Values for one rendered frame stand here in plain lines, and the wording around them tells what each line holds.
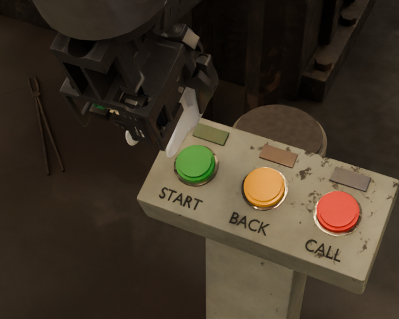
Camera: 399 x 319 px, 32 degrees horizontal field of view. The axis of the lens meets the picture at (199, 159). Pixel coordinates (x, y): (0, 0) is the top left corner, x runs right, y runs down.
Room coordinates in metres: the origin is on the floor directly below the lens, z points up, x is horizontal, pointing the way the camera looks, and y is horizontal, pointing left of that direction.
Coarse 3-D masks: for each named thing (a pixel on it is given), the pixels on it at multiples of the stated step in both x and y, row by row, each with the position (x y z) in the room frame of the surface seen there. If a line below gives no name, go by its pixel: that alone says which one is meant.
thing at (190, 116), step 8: (184, 96) 0.42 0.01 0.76; (192, 96) 0.42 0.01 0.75; (184, 104) 0.42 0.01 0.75; (192, 104) 0.43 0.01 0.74; (184, 112) 0.42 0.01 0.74; (192, 112) 0.43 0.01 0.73; (184, 120) 0.42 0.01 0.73; (192, 120) 0.43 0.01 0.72; (176, 128) 0.41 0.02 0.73; (184, 128) 0.42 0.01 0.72; (192, 128) 0.45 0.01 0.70; (176, 136) 0.41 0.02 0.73; (184, 136) 0.42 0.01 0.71; (168, 144) 0.40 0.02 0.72; (176, 144) 0.41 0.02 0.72; (168, 152) 0.40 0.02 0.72
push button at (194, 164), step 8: (184, 152) 0.50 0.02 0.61; (192, 152) 0.50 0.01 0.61; (200, 152) 0.50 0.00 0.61; (208, 152) 0.50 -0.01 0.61; (176, 160) 0.50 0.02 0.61; (184, 160) 0.49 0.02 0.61; (192, 160) 0.49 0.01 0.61; (200, 160) 0.49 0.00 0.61; (208, 160) 0.49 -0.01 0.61; (176, 168) 0.49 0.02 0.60; (184, 168) 0.48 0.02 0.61; (192, 168) 0.48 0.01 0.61; (200, 168) 0.48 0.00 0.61; (208, 168) 0.48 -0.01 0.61; (184, 176) 0.48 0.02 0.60; (192, 176) 0.47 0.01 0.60; (200, 176) 0.48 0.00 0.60; (208, 176) 0.48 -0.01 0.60
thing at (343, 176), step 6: (336, 168) 0.47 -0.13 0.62; (342, 168) 0.47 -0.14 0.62; (336, 174) 0.47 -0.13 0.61; (342, 174) 0.46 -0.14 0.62; (348, 174) 0.46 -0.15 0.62; (354, 174) 0.46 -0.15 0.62; (360, 174) 0.46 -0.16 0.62; (336, 180) 0.46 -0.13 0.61; (342, 180) 0.46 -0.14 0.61; (348, 180) 0.46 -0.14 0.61; (354, 180) 0.46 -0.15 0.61; (360, 180) 0.46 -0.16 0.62; (366, 180) 0.46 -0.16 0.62; (348, 186) 0.45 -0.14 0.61; (354, 186) 0.45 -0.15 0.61; (360, 186) 0.45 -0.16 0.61; (366, 186) 0.45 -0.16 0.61
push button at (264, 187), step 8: (264, 168) 0.48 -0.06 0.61; (248, 176) 0.47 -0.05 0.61; (256, 176) 0.47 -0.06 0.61; (264, 176) 0.47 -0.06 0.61; (272, 176) 0.46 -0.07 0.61; (280, 176) 0.47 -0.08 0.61; (248, 184) 0.46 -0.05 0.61; (256, 184) 0.46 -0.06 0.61; (264, 184) 0.46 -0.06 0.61; (272, 184) 0.46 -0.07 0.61; (280, 184) 0.46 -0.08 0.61; (248, 192) 0.45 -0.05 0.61; (256, 192) 0.45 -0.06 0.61; (264, 192) 0.45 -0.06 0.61; (272, 192) 0.45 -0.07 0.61; (280, 192) 0.45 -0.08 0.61; (256, 200) 0.44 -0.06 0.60; (264, 200) 0.44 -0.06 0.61; (272, 200) 0.44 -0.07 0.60
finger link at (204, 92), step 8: (200, 56) 0.42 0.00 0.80; (208, 56) 0.42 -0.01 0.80; (200, 64) 0.41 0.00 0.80; (208, 64) 0.41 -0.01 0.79; (200, 72) 0.41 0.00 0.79; (208, 72) 0.41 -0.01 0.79; (216, 72) 0.42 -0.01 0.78; (192, 80) 0.41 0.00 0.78; (200, 80) 0.41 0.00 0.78; (208, 80) 0.41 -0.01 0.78; (216, 80) 0.42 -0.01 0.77; (192, 88) 0.42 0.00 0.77; (200, 88) 0.41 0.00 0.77; (208, 88) 0.41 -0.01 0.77; (200, 96) 0.42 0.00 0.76; (208, 96) 0.42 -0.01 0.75; (200, 104) 0.43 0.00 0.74; (200, 112) 0.43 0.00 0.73
